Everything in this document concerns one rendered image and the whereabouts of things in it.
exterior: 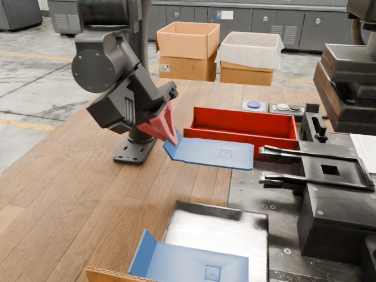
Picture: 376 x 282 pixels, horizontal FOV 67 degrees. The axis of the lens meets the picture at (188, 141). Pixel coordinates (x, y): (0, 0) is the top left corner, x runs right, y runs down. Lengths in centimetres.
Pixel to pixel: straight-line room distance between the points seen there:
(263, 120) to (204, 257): 41
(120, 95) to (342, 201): 35
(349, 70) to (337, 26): 462
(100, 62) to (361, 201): 41
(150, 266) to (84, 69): 28
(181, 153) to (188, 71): 230
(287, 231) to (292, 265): 6
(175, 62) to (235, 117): 209
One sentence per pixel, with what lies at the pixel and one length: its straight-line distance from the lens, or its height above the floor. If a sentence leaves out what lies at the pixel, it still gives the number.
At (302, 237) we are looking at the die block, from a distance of 49.
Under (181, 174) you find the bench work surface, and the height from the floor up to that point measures 90.
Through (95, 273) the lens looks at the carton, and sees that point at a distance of 39.
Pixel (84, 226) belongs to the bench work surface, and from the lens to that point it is 54.
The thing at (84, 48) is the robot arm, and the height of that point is 119.
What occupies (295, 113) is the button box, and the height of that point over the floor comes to 93.
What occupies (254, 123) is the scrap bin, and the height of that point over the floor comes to 93.
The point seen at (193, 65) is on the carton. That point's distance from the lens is 276.
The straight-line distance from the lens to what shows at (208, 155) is 50.
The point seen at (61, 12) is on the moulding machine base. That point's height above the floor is 45.
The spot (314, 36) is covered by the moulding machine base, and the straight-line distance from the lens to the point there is 499.
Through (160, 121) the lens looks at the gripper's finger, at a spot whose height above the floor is 106.
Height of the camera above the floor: 128
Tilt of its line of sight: 32 degrees down
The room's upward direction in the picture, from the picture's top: straight up
